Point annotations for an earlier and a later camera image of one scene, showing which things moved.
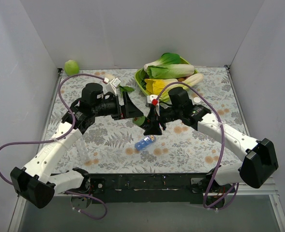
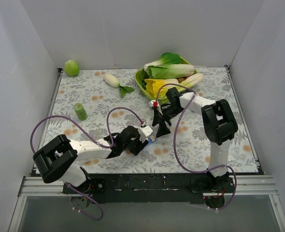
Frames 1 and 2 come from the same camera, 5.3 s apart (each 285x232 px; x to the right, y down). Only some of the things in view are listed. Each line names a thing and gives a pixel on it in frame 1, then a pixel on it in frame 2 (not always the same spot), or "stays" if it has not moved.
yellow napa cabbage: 156,86 stays
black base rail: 178,188 stays
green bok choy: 168,65 stays
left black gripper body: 118,108 → 139,146
